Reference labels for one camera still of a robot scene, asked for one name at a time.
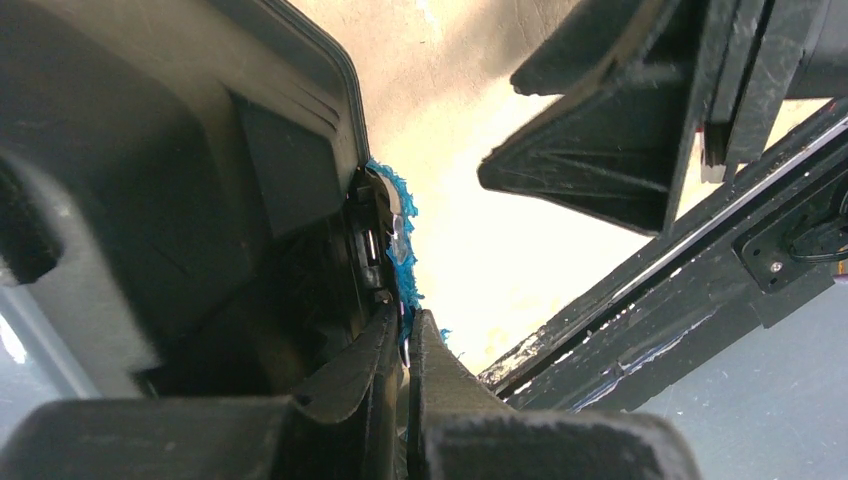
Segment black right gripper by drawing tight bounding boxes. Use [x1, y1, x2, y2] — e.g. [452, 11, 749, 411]
[510, 0, 847, 183]

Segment black plastic toolbox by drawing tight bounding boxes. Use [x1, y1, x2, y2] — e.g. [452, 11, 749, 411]
[1, 1, 393, 398]

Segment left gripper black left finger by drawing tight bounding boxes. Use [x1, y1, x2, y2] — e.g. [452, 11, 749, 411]
[1, 305, 400, 479]

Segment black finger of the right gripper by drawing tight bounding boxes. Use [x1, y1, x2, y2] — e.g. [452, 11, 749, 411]
[477, 66, 694, 236]

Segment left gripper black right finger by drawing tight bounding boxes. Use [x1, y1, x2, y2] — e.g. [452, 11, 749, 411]
[407, 310, 701, 479]

